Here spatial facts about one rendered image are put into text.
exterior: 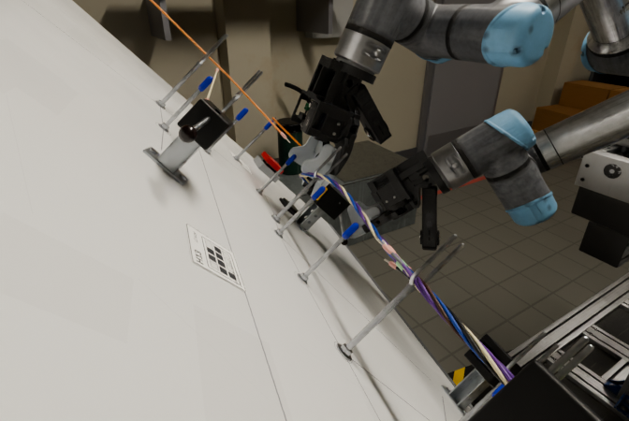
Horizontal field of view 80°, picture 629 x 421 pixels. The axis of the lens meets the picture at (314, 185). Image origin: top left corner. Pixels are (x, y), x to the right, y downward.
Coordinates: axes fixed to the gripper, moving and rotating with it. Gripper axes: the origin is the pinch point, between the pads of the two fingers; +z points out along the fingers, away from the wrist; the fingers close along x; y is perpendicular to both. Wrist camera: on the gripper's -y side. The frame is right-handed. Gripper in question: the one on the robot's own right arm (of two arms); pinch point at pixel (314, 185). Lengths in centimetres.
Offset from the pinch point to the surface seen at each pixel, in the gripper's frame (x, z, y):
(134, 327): 38.4, -5.8, 30.0
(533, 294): -41, 46, -186
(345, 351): 32.7, 2.4, 11.1
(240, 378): 39.2, -3.3, 24.6
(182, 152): 17.8, -6.5, 25.9
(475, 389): 31.4, 11.6, -16.5
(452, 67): -239, -65, -243
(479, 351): 40.1, -5.5, 7.9
